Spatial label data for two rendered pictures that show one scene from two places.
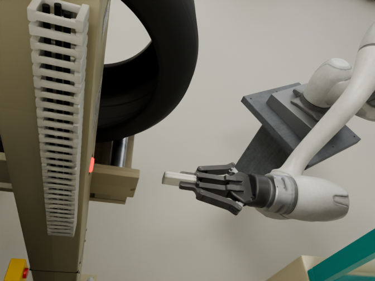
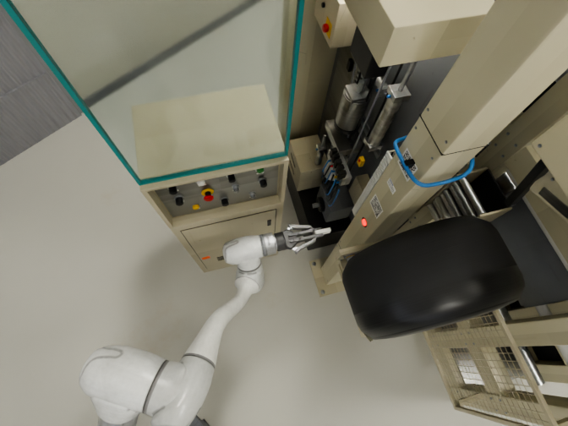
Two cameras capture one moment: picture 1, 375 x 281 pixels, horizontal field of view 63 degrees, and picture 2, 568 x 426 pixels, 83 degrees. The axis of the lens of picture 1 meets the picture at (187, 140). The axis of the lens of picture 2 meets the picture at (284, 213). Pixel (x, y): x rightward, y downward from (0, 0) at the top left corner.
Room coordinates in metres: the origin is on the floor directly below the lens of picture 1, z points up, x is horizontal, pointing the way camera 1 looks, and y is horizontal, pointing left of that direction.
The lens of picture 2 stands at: (0.89, -0.21, 2.30)
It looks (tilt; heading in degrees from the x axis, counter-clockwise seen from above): 66 degrees down; 177
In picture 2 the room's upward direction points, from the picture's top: 7 degrees clockwise
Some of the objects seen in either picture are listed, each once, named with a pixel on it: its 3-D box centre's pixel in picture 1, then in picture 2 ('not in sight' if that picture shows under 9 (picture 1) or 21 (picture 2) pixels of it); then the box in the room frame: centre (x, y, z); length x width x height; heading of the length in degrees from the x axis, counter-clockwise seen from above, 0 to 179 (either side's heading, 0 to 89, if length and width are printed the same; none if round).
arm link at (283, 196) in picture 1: (274, 193); (268, 243); (0.48, -0.24, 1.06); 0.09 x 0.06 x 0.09; 19
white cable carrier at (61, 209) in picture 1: (62, 155); (374, 188); (0.26, 0.16, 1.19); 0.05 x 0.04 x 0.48; 109
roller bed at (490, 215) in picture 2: not in sight; (463, 206); (0.23, 0.61, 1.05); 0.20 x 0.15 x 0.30; 19
